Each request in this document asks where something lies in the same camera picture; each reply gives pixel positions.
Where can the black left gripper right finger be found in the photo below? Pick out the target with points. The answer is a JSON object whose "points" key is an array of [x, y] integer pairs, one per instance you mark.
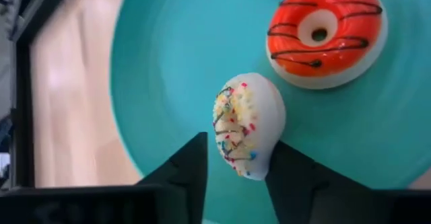
{"points": [[303, 190]]}

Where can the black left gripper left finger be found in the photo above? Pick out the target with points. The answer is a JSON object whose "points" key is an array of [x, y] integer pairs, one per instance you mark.
{"points": [[188, 177]]}

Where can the small sprinkled toy donut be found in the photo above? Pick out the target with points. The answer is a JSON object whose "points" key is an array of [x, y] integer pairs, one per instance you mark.
{"points": [[256, 123]]}

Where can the small drizzled red-orange donut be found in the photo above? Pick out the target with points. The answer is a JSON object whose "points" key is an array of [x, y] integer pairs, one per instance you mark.
{"points": [[353, 25]]}

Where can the teal round plate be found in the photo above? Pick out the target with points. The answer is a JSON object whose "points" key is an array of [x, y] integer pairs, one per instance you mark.
{"points": [[175, 66]]}

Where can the black aluminium rig frame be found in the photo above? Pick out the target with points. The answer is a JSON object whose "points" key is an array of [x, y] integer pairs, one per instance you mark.
{"points": [[24, 116]]}

